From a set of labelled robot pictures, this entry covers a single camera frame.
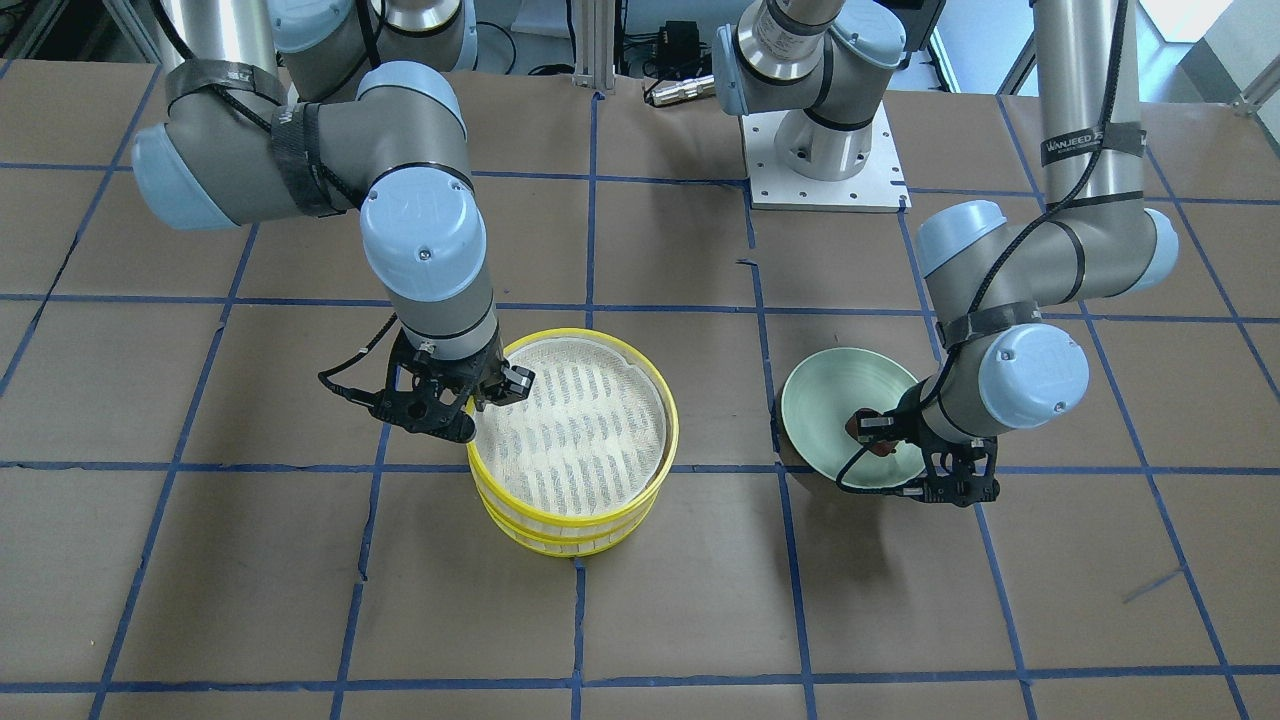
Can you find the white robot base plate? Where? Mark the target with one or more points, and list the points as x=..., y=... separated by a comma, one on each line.
x=796, y=165

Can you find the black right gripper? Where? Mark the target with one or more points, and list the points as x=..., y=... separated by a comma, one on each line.
x=487, y=385

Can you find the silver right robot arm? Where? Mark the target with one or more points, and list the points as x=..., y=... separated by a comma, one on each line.
x=281, y=109

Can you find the red-brown bun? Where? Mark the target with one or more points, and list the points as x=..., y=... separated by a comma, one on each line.
x=876, y=432

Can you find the light green plate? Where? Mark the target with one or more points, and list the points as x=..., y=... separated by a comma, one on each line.
x=819, y=400

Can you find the yellow steamer basket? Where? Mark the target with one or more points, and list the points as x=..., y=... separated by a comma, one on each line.
x=553, y=541
x=591, y=444

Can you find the aluminium frame post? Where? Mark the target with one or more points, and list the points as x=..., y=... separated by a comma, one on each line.
x=595, y=35

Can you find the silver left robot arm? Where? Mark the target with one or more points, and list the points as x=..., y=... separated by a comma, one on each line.
x=807, y=79

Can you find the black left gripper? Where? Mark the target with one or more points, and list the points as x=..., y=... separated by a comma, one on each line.
x=905, y=424

